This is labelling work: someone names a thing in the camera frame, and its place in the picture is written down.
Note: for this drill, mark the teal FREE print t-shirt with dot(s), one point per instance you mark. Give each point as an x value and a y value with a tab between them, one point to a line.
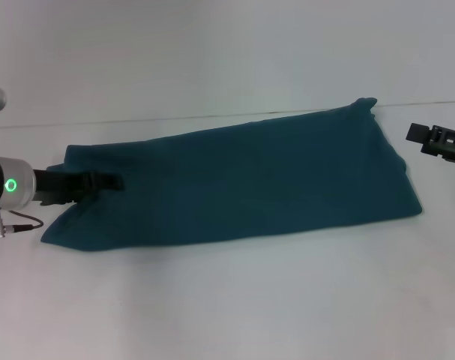
231	180

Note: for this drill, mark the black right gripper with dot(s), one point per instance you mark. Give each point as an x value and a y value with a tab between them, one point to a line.
446	144

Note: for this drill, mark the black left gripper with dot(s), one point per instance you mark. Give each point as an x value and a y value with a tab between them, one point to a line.
58	185

